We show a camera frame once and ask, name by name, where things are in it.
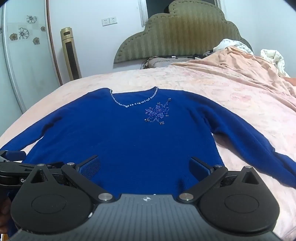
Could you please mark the gold tower air conditioner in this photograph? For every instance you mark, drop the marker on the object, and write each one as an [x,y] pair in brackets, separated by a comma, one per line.
[69,53]

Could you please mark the dark clothes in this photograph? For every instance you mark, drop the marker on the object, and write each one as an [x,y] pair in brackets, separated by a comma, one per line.
[204,54]

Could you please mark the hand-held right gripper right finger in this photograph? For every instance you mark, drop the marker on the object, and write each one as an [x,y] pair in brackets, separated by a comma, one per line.
[198,167]

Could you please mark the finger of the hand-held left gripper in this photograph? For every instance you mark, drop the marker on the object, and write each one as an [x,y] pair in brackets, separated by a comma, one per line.
[15,154]

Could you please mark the white wall socket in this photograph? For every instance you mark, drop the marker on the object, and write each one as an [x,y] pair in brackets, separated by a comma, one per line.
[105,22]
[113,20]

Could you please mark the blue beaded sweater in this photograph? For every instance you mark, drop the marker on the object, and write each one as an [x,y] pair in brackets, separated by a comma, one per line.
[138,143]

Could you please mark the pink floral bed blanket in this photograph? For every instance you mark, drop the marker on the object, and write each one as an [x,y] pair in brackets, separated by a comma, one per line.
[185,81]

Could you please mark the olive padded headboard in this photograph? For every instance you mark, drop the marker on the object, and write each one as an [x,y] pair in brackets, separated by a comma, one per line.
[185,30]

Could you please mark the dark window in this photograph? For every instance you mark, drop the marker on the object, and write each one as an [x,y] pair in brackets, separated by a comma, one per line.
[155,7]

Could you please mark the white printed quilt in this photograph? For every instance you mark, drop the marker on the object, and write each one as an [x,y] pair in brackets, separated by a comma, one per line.
[231,44]

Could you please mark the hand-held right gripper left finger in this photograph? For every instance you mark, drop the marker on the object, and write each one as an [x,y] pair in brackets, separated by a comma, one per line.
[90,166]

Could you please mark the peach blanket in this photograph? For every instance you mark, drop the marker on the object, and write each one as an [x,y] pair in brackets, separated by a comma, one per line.
[242,62]

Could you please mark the white fluffy cloth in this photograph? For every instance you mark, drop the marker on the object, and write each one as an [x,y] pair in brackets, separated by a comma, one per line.
[275,58]

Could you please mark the white flowered wardrobe door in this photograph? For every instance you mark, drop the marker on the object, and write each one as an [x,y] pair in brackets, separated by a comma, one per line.
[27,69]

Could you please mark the brown patterned pillow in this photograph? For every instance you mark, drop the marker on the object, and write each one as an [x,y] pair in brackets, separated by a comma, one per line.
[159,61]

